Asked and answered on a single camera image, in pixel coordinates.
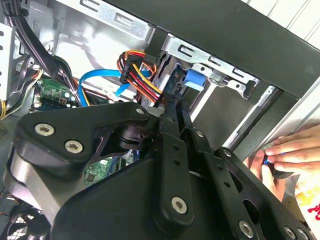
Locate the multicoloured disk power wire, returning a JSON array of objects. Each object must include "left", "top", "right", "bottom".
[{"left": 117, "top": 49, "right": 166, "bottom": 103}]

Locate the hard disk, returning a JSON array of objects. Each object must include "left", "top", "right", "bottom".
[{"left": 149, "top": 52, "right": 208, "bottom": 105}]

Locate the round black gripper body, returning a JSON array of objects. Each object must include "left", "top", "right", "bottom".
[{"left": 51, "top": 157, "right": 236, "bottom": 240}]

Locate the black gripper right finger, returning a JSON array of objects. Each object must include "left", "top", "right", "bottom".
[{"left": 178, "top": 101, "right": 314, "bottom": 240}]

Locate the person's hand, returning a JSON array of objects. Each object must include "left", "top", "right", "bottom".
[
  {"left": 264, "top": 124, "right": 320, "bottom": 174},
  {"left": 245, "top": 149, "right": 286, "bottom": 202}
]

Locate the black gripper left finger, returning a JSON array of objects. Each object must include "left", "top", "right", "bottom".
[{"left": 2, "top": 95, "right": 196, "bottom": 228}]

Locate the round black blue-ringed tool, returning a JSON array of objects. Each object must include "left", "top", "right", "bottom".
[{"left": 261, "top": 149, "right": 296, "bottom": 180}]

